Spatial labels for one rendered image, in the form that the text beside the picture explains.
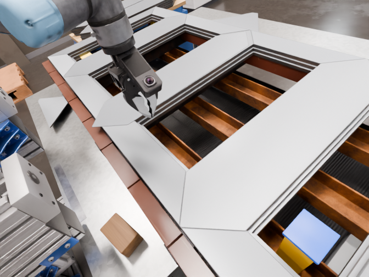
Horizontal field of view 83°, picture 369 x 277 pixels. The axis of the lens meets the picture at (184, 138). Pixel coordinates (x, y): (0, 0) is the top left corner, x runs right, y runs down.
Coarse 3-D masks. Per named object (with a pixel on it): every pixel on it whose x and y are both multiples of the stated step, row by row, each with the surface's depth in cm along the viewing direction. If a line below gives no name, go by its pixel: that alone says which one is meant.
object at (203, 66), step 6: (186, 54) 87; (192, 54) 86; (180, 60) 85; (186, 60) 84; (192, 60) 83; (198, 60) 82; (204, 60) 81; (186, 66) 81; (192, 66) 80; (198, 66) 79; (204, 66) 79; (210, 66) 78; (216, 66) 77; (198, 72) 77; (204, 72) 76
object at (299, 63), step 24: (144, 24) 129; (96, 48) 119; (144, 48) 102; (264, 48) 80; (96, 72) 94; (216, 72) 77; (144, 120) 67; (360, 120) 53; (336, 144) 49; (312, 168) 46; (288, 192) 43; (264, 216) 41; (360, 264) 34
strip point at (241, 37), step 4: (240, 32) 91; (244, 32) 90; (220, 36) 92; (224, 36) 91; (228, 36) 90; (232, 36) 90; (236, 36) 89; (240, 36) 88; (244, 36) 88; (232, 40) 88; (236, 40) 87; (240, 40) 86; (244, 40) 86; (244, 44) 84; (248, 44) 83
